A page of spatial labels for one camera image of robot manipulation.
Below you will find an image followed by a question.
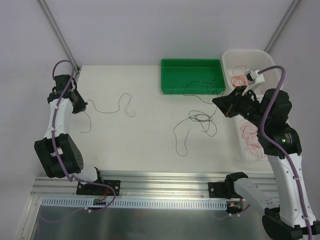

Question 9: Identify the wire bundle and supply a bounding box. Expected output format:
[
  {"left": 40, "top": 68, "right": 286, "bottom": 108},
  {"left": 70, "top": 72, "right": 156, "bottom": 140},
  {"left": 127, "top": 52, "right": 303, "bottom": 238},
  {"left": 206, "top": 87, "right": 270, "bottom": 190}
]
[{"left": 173, "top": 79, "right": 226, "bottom": 157}]

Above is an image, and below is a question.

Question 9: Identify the separated red wire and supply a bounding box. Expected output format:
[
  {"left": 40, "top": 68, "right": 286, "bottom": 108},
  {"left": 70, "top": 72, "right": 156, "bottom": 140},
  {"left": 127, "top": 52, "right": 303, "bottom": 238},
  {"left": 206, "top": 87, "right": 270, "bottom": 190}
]
[{"left": 239, "top": 121, "right": 268, "bottom": 162}]

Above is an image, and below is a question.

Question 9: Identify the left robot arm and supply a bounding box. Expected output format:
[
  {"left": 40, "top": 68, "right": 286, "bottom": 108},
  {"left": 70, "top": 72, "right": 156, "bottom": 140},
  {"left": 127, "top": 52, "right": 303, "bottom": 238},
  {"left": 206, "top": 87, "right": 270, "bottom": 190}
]
[{"left": 34, "top": 74, "right": 105, "bottom": 195}]

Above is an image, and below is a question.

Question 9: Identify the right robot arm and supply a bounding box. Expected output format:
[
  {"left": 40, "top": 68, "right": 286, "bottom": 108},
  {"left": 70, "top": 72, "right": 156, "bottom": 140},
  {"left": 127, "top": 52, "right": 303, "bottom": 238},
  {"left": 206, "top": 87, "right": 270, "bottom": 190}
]
[{"left": 208, "top": 86, "right": 320, "bottom": 240}]

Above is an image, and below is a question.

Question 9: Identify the white solid plastic basket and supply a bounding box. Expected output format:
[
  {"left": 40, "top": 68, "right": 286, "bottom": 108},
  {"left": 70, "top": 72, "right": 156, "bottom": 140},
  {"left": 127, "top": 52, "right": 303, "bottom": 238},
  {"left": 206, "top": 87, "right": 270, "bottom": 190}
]
[{"left": 221, "top": 49, "right": 281, "bottom": 99}]

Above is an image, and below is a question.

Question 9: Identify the white perforated plastic basket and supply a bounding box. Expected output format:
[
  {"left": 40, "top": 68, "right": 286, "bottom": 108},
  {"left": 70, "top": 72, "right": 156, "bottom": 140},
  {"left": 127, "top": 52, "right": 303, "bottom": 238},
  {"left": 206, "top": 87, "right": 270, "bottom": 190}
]
[{"left": 234, "top": 115, "right": 268, "bottom": 164}]

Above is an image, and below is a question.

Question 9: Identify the green plastic tray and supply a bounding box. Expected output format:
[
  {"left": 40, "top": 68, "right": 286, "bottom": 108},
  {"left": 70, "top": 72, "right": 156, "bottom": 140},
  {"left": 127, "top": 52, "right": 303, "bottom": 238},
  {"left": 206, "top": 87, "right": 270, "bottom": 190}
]
[{"left": 161, "top": 58, "right": 226, "bottom": 95}]

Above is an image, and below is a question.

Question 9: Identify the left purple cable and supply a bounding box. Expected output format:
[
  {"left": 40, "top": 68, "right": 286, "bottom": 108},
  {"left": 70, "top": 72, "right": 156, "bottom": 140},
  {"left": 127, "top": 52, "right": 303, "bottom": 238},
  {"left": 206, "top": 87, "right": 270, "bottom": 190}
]
[{"left": 39, "top": 59, "right": 116, "bottom": 221}]

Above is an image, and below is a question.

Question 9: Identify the orange wire in basket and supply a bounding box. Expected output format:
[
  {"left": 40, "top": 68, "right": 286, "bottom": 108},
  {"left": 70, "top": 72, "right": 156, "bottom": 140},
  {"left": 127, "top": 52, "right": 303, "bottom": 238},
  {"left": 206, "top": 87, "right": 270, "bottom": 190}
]
[{"left": 229, "top": 65, "right": 251, "bottom": 91}]

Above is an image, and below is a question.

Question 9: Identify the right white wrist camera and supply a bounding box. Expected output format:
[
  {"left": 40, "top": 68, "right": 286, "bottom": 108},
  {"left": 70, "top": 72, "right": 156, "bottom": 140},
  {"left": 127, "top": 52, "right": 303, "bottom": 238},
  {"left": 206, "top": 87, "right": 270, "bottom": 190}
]
[{"left": 242, "top": 70, "right": 265, "bottom": 96}]

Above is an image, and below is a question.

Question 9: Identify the aluminium mounting rail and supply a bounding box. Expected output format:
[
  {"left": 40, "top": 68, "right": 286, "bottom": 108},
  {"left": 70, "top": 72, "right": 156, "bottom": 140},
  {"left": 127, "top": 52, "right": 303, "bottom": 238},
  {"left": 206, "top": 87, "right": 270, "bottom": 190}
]
[{"left": 30, "top": 171, "right": 302, "bottom": 202}]

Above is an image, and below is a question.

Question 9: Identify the white slotted cable duct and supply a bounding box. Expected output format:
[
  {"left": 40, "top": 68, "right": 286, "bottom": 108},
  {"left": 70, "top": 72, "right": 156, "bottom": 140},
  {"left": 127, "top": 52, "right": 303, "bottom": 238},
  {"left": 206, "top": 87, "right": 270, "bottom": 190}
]
[{"left": 41, "top": 197, "right": 227, "bottom": 211}]

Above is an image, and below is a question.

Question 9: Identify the left aluminium frame post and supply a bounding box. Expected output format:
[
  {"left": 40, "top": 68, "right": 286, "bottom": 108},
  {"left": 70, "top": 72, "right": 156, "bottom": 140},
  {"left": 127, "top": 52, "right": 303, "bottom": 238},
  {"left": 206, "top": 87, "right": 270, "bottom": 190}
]
[{"left": 36, "top": 0, "right": 81, "bottom": 74}]

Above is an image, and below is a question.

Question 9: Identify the aluminium frame post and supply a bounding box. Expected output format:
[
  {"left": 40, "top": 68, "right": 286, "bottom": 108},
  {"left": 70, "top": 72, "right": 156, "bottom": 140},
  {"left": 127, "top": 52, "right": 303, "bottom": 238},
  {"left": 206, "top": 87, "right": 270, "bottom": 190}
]
[
  {"left": 36, "top": 0, "right": 81, "bottom": 74},
  {"left": 264, "top": 0, "right": 303, "bottom": 54}
]

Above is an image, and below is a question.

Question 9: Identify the right aluminium frame post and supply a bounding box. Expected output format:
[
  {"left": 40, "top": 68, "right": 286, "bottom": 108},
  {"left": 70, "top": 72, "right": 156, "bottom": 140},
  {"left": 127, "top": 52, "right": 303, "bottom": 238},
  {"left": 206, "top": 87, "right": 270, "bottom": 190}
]
[{"left": 264, "top": 0, "right": 303, "bottom": 54}]

